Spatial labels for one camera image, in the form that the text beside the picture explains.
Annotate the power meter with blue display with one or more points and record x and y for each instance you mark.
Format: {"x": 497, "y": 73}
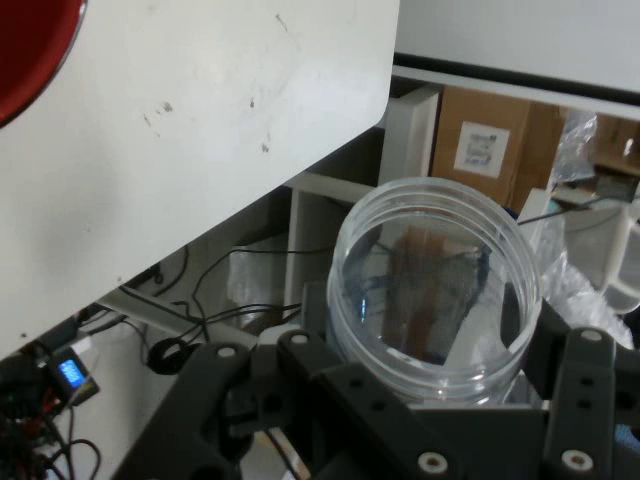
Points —
{"x": 75, "y": 372}

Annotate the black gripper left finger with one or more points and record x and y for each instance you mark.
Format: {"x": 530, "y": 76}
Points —
{"x": 300, "y": 400}

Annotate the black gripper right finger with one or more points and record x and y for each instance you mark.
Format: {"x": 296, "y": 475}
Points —
{"x": 585, "y": 400}

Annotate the white plastic bin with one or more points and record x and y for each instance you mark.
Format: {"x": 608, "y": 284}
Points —
{"x": 622, "y": 280}

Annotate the white panel with black edge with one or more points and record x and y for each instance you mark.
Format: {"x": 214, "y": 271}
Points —
{"x": 500, "y": 30}

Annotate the white shelf unit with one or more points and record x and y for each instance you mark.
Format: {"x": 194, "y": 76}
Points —
{"x": 410, "y": 135}

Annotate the clear bubble wrap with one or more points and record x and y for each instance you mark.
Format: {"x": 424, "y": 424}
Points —
{"x": 575, "y": 290}

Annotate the red bowl with black seeds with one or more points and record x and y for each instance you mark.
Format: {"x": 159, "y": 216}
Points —
{"x": 25, "y": 50}

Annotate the plain brown cardboard box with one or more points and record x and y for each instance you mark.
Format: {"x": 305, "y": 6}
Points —
{"x": 617, "y": 137}

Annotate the crinkled clear plastic bag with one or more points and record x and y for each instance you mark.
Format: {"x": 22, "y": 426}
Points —
{"x": 575, "y": 150}

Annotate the tall clear plastic jar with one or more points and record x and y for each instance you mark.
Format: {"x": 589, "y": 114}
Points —
{"x": 430, "y": 300}

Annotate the cardboard box with white label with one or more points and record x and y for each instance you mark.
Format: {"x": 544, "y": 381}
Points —
{"x": 530, "y": 145}

